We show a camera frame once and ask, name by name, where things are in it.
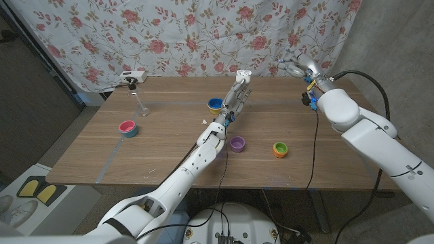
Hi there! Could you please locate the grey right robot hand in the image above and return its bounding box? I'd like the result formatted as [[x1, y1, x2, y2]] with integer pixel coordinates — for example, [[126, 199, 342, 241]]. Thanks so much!
[[277, 49, 336, 94]]

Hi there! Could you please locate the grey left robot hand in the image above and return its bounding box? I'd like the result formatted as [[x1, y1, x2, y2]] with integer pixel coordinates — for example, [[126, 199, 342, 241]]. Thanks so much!
[[214, 78, 254, 129]]

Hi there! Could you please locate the white airpods case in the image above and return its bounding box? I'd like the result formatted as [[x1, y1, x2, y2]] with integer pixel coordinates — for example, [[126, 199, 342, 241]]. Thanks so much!
[[235, 69, 252, 85]]

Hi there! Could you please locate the purple plastic cup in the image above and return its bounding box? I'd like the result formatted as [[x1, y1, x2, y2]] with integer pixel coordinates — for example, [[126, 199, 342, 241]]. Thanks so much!
[[229, 136, 246, 153]]

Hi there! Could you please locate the teal plastic cup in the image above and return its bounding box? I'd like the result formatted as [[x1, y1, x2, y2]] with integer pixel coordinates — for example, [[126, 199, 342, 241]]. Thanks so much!
[[120, 125, 139, 138]]

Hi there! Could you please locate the pink plastic cup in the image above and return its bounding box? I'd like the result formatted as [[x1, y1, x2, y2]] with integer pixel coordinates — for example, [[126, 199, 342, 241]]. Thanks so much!
[[118, 120, 136, 134]]

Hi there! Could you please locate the floral print backdrop cloth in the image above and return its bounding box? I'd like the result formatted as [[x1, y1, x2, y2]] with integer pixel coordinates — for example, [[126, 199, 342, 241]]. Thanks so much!
[[6, 0, 362, 93]]

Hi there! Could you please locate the white power strip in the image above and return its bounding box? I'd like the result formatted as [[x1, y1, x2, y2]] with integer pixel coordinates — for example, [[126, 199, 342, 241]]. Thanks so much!
[[119, 70, 148, 84]]

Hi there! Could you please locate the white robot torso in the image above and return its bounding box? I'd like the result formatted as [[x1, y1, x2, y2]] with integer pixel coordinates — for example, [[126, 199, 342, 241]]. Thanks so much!
[[182, 202, 281, 244]]

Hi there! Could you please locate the grey table leg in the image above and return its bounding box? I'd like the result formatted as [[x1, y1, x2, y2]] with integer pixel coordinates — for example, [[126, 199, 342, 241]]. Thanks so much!
[[308, 190, 332, 234]]

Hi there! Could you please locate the black power adapter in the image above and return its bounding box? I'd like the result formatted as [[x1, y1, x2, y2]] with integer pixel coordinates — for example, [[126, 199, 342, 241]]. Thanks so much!
[[288, 230, 313, 244]]

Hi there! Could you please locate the white floor mat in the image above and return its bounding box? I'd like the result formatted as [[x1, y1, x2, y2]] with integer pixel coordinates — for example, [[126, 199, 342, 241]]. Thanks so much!
[[0, 163, 102, 237]]

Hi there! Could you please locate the black slipper yellow insole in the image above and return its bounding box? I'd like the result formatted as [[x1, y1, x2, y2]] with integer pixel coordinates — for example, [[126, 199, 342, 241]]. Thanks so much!
[[35, 182, 67, 207], [16, 176, 44, 198]]

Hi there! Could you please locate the white sneaker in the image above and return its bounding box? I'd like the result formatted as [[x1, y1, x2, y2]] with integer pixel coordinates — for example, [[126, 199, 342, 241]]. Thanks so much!
[[6, 199, 39, 231], [0, 195, 15, 215]]

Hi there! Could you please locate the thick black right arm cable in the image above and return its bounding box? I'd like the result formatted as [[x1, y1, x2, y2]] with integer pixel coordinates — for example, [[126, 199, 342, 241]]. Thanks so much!
[[334, 70, 391, 244]]

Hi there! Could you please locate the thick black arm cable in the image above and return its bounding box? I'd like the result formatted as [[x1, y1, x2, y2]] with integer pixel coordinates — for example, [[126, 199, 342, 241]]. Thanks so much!
[[334, 70, 391, 244], [162, 142, 199, 186]]

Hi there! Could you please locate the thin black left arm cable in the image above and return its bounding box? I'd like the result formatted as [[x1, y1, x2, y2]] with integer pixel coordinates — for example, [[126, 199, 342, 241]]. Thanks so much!
[[135, 148, 229, 240]]

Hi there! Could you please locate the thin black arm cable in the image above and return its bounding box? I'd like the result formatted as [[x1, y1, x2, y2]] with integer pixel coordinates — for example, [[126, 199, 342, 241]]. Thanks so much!
[[135, 148, 229, 240], [304, 110, 319, 190]]

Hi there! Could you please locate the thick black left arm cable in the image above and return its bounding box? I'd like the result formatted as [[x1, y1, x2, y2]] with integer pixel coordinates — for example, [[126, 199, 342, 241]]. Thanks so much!
[[162, 142, 199, 186]]

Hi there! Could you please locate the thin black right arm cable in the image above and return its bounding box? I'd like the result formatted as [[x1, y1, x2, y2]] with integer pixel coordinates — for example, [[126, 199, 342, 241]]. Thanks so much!
[[304, 110, 319, 190]]

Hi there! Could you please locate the black torso cable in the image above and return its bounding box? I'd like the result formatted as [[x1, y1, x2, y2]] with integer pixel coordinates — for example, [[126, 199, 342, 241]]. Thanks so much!
[[203, 202, 232, 237]]

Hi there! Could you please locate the white floor cable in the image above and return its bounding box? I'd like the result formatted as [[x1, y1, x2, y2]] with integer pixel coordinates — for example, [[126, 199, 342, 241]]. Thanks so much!
[[260, 189, 302, 235]]

